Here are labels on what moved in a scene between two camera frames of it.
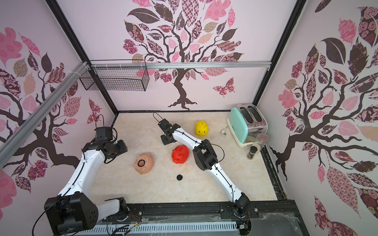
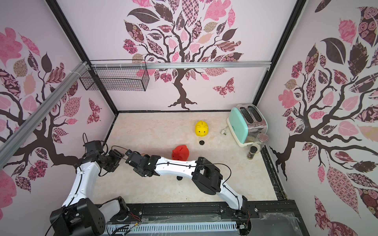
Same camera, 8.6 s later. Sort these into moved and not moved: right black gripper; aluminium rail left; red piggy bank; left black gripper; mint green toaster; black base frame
Moved: left black gripper; right black gripper
Not moved: mint green toaster; black base frame; red piggy bank; aluminium rail left
